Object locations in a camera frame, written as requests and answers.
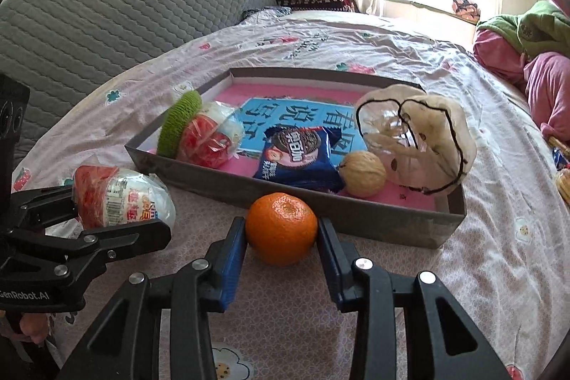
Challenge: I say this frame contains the green blanket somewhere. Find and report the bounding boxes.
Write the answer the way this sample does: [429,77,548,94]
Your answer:
[477,0,570,60]

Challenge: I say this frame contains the green fluffy hair ring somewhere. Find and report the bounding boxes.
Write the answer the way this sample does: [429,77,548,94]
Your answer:
[157,90,203,158]

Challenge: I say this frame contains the pink and blue book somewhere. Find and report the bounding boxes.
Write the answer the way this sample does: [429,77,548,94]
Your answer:
[147,84,446,212]

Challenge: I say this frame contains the pink quilt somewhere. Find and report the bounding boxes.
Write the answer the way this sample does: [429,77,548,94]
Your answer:
[473,28,570,142]

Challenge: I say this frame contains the grey cardboard box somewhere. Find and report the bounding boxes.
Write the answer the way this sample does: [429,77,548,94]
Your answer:
[125,67,467,249]

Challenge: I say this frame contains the person's left hand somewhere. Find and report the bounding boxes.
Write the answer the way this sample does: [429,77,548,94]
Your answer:
[13,311,52,345]

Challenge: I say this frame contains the printed strawberry bedsheet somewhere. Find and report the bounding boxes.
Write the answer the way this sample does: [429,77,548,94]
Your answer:
[13,8,570,380]

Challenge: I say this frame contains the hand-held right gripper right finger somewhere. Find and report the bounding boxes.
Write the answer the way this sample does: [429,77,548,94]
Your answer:
[316,216,513,380]

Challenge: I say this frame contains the walnut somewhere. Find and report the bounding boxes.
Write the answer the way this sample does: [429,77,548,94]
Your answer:
[337,151,387,198]

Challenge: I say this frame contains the blue cookie packet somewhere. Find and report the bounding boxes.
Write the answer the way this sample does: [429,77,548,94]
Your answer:
[252,124,346,191]

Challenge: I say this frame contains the cream sheer scrunchie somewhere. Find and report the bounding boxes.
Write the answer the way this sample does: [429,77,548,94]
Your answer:
[354,84,477,196]

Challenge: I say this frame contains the dark patterned cloth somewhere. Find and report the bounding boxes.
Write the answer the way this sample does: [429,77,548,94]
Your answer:
[240,6,292,22]

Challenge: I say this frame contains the labelled red egg toy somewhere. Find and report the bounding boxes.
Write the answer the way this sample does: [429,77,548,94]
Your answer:
[72,165,176,229]

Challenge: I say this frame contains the snack packets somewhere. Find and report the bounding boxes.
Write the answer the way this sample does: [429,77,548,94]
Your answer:
[552,146,570,203]

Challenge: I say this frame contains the small orange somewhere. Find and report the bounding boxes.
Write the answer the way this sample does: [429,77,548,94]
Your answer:
[245,192,318,267]

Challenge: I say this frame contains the grey quilted headboard cover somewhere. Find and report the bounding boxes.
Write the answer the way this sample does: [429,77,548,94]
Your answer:
[0,0,279,149]

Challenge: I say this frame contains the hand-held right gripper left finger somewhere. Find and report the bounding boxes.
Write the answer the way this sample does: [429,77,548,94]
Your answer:
[56,216,248,380]

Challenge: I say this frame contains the patterned cloth on sill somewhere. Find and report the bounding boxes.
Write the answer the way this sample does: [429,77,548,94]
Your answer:
[452,0,482,22]

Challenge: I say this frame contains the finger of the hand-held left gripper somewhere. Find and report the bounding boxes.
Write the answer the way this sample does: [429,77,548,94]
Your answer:
[11,184,78,229]
[6,222,172,274]

